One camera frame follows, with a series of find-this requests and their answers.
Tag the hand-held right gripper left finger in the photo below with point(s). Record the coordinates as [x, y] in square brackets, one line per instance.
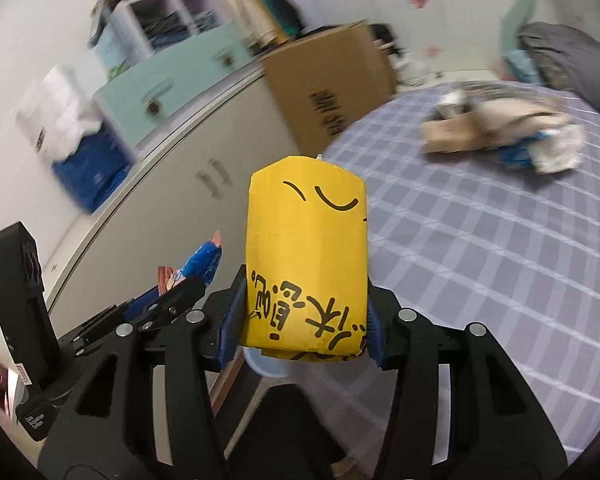
[228, 332]

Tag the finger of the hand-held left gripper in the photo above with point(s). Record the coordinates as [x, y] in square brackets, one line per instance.
[105, 327]
[182, 294]

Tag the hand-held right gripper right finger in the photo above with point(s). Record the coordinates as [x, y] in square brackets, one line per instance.
[375, 335]

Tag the blue snack wrapper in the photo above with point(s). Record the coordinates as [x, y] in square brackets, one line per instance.
[205, 260]

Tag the pale blue waste bin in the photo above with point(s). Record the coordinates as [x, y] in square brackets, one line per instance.
[267, 367]

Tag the yellow snack packet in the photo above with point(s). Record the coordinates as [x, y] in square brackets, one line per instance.
[305, 260]

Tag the white cupboard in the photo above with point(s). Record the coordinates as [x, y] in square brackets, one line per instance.
[180, 175]

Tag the checkered bed cover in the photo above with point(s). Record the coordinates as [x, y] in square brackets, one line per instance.
[480, 270]

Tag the brown drawer knob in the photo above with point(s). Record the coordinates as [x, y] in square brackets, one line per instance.
[154, 107]
[227, 60]

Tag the blue bag with white plastic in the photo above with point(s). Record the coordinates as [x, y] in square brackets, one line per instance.
[60, 110]

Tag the small cardboard box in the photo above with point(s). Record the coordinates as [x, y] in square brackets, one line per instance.
[452, 135]

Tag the mint green drawer cabinet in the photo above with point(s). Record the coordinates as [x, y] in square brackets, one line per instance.
[180, 75]

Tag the white and grey wrapper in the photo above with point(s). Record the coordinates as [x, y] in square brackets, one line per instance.
[452, 102]

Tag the large cardboard box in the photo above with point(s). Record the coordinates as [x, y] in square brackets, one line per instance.
[325, 80]

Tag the white crumpled wrapper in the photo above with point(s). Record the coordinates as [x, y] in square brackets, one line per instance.
[560, 150]

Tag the dark clutter on cabinet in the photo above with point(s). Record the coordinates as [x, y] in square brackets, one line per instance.
[400, 55]

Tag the white shelf unit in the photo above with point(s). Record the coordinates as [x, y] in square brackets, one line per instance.
[175, 7]

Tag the beige hanging garment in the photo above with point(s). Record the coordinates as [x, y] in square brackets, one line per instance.
[250, 5]

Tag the light blue cloth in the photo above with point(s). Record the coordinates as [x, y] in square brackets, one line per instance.
[522, 67]

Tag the grey pillow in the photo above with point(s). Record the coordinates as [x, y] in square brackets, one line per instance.
[570, 60]

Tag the small pink wall sticker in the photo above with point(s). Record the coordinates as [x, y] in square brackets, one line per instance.
[432, 51]

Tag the mint green bed frame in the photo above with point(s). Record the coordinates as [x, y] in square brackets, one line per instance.
[522, 5]

